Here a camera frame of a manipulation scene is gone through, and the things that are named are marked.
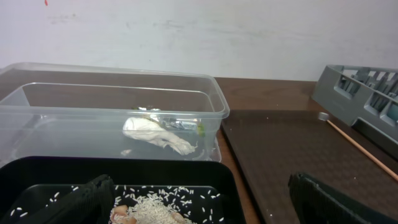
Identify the blue bowl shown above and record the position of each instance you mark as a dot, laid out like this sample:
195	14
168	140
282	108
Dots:
392	112

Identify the white crumpled paper waste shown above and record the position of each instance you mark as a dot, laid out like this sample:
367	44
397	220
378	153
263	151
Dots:
149	131

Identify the black food waste tray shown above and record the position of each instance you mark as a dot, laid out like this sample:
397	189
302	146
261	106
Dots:
19	175

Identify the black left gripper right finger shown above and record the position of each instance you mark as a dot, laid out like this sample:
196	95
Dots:
316	202

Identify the grey dishwasher rack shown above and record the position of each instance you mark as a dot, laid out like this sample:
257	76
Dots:
360	97

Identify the rice food leftovers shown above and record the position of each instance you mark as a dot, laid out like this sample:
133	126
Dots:
144	203

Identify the clear plastic waste bin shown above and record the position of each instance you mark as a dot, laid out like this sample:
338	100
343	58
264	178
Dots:
79	111

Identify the brown serving tray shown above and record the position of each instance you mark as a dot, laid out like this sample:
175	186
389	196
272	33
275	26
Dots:
269	146

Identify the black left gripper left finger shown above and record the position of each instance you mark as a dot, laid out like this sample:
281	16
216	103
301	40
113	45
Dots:
90	203

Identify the green snack wrapper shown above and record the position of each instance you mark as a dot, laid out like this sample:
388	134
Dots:
174	124

